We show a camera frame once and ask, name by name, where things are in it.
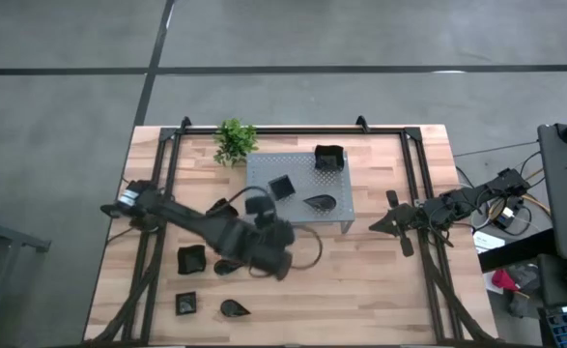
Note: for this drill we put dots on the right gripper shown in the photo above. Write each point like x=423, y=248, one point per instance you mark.
x=408, y=220

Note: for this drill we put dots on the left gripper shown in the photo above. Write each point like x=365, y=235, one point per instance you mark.
x=261, y=208

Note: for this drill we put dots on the small black square plate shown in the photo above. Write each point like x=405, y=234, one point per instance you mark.
x=281, y=187
x=186, y=303

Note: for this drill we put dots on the black wavy square plate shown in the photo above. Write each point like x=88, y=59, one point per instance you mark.
x=330, y=159
x=191, y=261
x=222, y=209

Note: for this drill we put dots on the black teardrop plate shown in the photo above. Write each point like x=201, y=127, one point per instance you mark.
x=232, y=308
x=222, y=268
x=321, y=203

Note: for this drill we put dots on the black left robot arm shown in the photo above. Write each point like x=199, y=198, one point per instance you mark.
x=206, y=229

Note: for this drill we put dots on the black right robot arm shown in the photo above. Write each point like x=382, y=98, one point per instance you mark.
x=462, y=200

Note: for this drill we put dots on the grey perforated metal shelf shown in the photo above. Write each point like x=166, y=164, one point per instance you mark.
x=302, y=169

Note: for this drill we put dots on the green potted plant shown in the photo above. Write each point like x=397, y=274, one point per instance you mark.
x=235, y=142

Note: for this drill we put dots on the white paper sheet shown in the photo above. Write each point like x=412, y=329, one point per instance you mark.
x=486, y=240

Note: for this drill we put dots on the black power adapter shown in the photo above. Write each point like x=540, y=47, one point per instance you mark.
x=505, y=217

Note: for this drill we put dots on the red plastic object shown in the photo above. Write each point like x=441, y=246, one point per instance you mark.
x=502, y=280

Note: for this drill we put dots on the black aluminium table frame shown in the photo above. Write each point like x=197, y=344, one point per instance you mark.
x=288, y=130

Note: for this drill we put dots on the grey metal table frame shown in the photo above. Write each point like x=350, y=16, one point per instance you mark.
x=3, y=237

